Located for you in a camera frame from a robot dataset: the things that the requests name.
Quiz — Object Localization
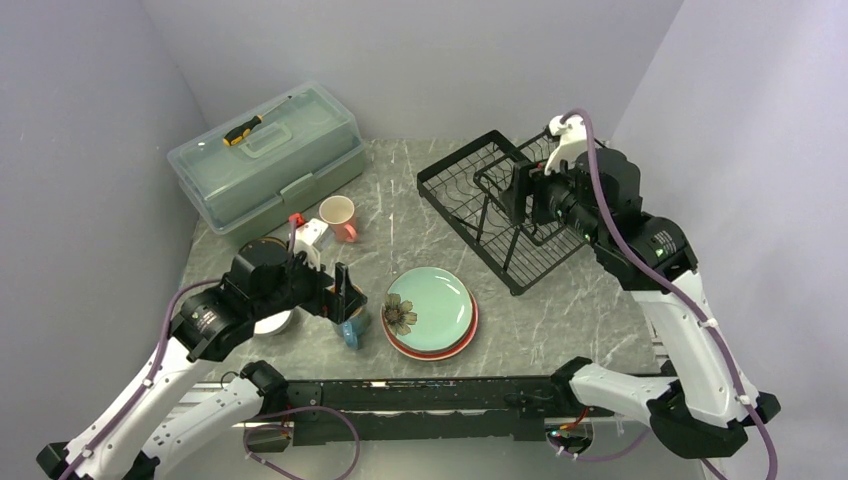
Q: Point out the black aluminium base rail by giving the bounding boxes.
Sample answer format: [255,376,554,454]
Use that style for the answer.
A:
[260,375,620,446]

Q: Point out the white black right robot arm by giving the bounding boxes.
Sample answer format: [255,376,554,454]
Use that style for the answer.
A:
[499,148,780,459]

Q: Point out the white ceramic bowl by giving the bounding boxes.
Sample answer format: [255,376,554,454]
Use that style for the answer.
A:
[254,310,294,336]

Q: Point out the green translucent plastic storage box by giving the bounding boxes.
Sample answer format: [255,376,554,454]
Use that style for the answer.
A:
[167,81,366,243]

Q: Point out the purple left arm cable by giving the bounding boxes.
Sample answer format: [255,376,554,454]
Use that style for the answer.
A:
[56,278,223,480]

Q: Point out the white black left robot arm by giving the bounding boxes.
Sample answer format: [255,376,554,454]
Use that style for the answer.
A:
[36,238,367,479]

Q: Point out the blue mug orange inside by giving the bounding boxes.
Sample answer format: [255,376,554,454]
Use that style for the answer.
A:
[333,309,371,350]

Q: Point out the black wire dish rack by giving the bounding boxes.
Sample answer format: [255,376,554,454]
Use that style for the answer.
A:
[417,130,586,296]

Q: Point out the pink ceramic mug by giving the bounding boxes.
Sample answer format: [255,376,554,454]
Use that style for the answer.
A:
[318,195,359,243]

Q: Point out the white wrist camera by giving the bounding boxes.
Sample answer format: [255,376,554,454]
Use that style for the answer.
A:
[544,115,588,176]
[289,213,335,270]

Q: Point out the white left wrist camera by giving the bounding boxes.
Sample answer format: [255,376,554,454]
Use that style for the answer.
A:
[289,213,335,270]

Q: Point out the red teal rimmed plate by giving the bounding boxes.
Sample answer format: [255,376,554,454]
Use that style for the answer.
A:
[381,293,479,362]

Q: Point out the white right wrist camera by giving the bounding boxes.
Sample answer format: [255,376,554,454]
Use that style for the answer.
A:
[544,115,588,176]

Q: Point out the brown glazed bowl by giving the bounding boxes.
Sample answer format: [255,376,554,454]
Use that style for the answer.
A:
[237,237,289,265]

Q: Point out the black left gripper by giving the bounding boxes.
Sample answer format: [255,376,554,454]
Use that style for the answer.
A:
[253,242,367,322]

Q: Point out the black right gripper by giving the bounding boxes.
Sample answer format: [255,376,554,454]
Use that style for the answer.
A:
[498,147,605,247]

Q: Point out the light blue flower plate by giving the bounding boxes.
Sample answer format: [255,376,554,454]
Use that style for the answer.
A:
[381,267,477,355]

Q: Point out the yellow black handled screwdriver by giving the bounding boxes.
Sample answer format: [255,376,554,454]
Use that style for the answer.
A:
[222,95,293,147]

